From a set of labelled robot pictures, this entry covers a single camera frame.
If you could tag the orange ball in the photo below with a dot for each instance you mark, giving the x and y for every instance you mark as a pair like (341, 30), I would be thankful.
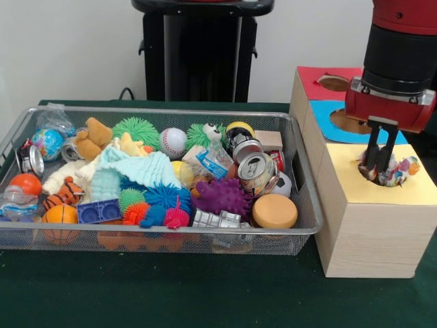
(27, 184)

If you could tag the green spiky toy with eyes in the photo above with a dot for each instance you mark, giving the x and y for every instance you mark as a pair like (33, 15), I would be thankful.
(199, 135)

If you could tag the shallow mesh bin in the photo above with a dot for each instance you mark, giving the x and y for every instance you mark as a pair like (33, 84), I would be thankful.
(290, 239)

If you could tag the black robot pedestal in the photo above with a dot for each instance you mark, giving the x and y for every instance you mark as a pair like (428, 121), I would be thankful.
(205, 51)

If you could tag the crushed drink can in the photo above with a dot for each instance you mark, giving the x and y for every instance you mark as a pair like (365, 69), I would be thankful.
(256, 171)

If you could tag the blue spiky ball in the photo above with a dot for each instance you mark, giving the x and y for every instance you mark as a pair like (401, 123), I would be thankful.
(167, 198)

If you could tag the light blue knitted cloth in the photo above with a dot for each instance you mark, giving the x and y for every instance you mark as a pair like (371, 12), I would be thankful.
(143, 167)

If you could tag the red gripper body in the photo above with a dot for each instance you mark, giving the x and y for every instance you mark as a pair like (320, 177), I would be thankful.
(385, 111)

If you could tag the white baseball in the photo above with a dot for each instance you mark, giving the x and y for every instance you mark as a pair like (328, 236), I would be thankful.
(173, 141)

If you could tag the dark green tablecloth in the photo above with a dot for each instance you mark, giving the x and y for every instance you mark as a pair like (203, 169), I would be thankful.
(239, 300)

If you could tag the tiger plush toy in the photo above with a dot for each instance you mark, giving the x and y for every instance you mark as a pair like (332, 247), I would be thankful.
(66, 194)

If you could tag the small globe ball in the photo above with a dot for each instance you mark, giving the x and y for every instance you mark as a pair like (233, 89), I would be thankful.
(48, 145)

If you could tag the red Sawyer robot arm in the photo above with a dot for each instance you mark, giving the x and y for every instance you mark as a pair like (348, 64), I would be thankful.
(399, 51)

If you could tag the green spiky ball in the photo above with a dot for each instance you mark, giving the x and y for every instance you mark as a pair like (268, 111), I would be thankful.
(134, 128)

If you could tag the brown teddy bear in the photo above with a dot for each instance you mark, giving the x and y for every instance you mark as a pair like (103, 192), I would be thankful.
(92, 138)

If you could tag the small basketball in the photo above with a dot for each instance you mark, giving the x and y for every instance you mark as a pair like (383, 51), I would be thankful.
(61, 214)

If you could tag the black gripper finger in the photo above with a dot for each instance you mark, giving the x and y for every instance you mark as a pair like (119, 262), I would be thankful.
(385, 153)
(373, 150)

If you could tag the small patterned cloth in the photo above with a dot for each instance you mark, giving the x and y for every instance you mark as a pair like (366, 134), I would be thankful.
(406, 167)

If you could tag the orange round sponge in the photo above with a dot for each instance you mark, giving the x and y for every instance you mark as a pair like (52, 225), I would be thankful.
(274, 210)

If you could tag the purple spiky ball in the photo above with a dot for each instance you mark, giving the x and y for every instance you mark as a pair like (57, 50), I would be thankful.
(222, 196)

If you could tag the wooden box with three holes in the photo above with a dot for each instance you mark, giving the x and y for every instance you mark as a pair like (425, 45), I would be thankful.
(372, 246)

